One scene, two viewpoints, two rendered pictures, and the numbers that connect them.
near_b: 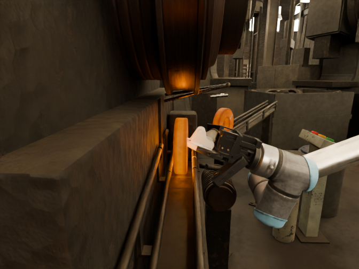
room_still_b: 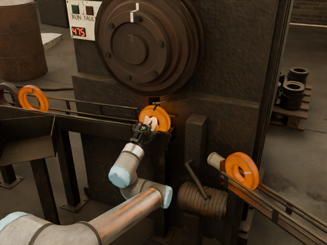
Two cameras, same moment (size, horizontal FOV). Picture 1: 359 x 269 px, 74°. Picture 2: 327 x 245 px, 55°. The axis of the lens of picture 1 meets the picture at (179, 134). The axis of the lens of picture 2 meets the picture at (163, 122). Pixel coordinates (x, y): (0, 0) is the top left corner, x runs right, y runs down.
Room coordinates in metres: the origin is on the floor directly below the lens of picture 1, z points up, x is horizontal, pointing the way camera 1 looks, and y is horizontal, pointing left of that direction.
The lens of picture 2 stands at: (1.14, -1.20, 1.47)
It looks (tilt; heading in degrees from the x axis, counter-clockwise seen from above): 30 degrees down; 111
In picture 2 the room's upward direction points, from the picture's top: straight up
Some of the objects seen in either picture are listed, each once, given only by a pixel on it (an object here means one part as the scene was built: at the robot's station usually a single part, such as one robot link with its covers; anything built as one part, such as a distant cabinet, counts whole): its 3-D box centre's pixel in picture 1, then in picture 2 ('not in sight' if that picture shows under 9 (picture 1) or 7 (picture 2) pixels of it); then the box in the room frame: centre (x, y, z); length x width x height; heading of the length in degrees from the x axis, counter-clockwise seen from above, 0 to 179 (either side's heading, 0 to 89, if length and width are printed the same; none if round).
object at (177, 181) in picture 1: (182, 173); not in sight; (0.63, -0.01, 0.66); 0.19 x 0.07 x 0.01; 178
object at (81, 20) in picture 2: not in sight; (92, 21); (0.27, 0.11, 1.15); 0.26 x 0.02 x 0.18; 178
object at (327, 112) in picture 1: (288, 118); not in sight; (3.01, -1.39, 0.39); 1.03 x 0.83 x 0.77; 103
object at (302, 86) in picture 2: not in sight; (249, 82); (0.88, 1.94, 0.22); 1.20 x 0.81 x 0.44; 176
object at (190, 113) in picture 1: (181, 144); (195, 140); (0.84, -0.01, 0.68); 0.11 x 0.08 x 0.24; 88
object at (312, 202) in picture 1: (314, 186); not in sight; (1.26, -0.77, 0.31); 0.24 x 0.16 x 0.62; 178
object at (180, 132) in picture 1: (181, 145); (154, 121); (0.63, -0.01, 0.74); 0.16 x 0.03 x 0.16; 176
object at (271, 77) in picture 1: (283, 95); not in sight; (4.63, -2.00, 0.55); 1.10 x 0.53 x 1.10; 18
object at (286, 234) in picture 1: (287, 196); not in sight; (1.22, -0.61, 0.26); 0.12 x 0.12 x 0.52
